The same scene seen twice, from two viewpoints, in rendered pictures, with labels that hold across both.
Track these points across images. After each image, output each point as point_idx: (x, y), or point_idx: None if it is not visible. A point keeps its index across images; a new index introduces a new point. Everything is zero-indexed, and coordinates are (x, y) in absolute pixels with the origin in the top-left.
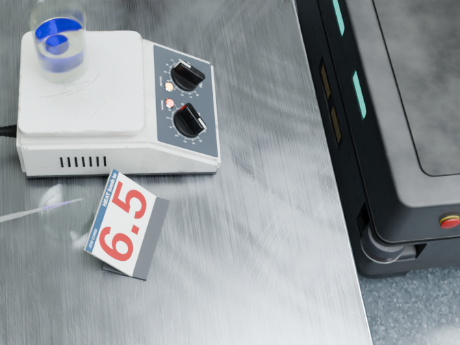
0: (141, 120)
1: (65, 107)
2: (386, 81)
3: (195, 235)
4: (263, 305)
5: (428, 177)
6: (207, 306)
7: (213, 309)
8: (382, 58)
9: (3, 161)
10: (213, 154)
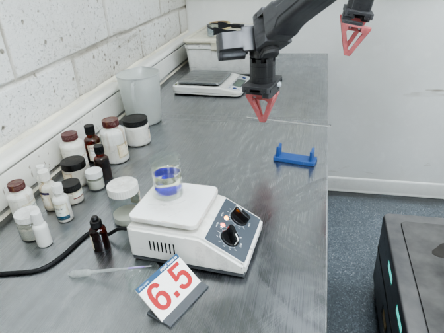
0: (196, 221)
1: (158, 210)
2: (416, 310)
3: (215, 308)
4: None
5: None
6: None
7: None
8: (415, 296)
9: (127, 248)
10: (242, 259)
